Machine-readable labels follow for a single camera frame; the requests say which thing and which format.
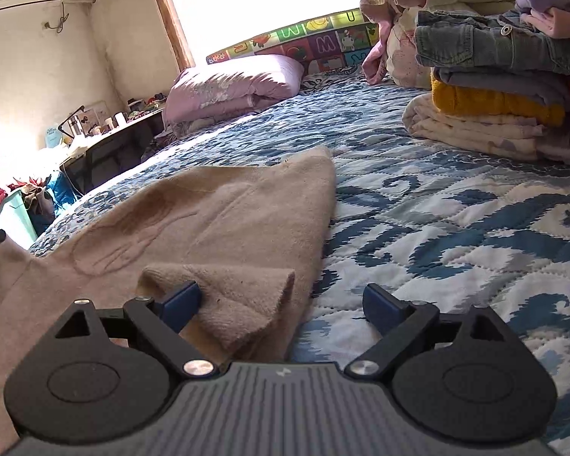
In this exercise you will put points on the beige pink towel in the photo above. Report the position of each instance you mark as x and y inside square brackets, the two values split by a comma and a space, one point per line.
[218, 209]

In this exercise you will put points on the wooden framed window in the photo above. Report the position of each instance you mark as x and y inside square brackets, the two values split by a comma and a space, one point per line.
[266, 0]

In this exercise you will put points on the dark wooden headboard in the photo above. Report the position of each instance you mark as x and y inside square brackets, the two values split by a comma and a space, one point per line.
[104, 152]

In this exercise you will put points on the pink white pillow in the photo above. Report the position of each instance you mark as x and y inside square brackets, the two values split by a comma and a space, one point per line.
[228, 85]

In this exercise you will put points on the white cup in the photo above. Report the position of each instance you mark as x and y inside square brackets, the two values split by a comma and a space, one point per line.
[119, 119]

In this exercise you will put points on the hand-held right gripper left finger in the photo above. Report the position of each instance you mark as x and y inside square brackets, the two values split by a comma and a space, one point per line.
[183, 305]

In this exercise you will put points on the blue plastic bag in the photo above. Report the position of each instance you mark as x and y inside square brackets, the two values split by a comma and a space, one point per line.
[64, 187]

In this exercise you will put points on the grey lilac folded garment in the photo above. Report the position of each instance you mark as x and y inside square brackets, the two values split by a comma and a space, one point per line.
[503, 85]

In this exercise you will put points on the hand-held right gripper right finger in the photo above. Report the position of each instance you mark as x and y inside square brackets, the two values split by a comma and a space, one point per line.
[379, 306]

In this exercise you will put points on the blue patterned bed quilt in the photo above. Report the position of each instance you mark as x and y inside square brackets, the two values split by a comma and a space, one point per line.
[432, 209]

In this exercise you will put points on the cream folded blanket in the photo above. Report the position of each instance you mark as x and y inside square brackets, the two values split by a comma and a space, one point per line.
[456, 128]

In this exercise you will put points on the teal storage bin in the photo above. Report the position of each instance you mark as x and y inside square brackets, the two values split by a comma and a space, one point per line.
[9, 221]

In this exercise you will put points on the colourful alphabet play mat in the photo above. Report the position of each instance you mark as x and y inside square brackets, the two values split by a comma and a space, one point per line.
[323, 42]

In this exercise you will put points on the yellow knit sweater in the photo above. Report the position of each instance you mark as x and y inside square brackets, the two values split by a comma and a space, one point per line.
[479, 102]

